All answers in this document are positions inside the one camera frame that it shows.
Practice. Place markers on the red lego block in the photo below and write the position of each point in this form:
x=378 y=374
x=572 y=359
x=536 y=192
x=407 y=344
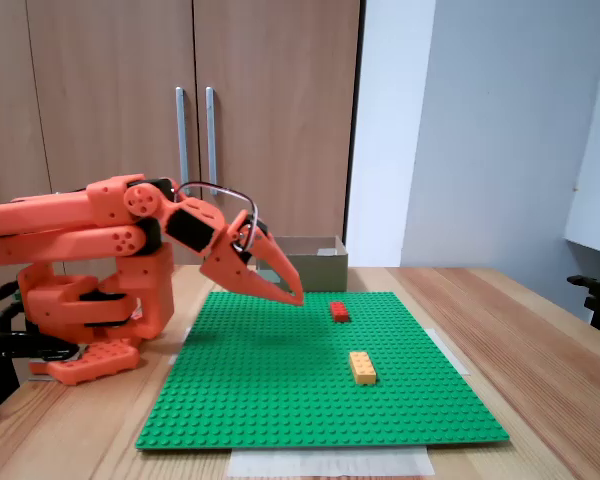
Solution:
x=340 y=312

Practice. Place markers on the cardboard box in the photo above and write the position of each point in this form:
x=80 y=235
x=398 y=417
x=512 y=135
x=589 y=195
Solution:
x=320 y=272

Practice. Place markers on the green lego baseplate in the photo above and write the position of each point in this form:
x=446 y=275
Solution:
x=290 y=380

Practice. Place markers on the yellow lego block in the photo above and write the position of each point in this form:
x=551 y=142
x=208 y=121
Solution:
x=363 y=368

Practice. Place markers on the translucent masking tape strip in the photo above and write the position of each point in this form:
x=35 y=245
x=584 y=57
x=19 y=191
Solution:
x=179 y=350
x=452 y=352
x=330 y=462

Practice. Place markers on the brown wooden cabinet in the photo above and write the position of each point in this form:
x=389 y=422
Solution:
x=80 y=60

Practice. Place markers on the black table clamp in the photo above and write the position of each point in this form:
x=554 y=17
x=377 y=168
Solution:
x=10 y=347

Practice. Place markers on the white panel furniture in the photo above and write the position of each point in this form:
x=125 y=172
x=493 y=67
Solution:
x=597 y=150

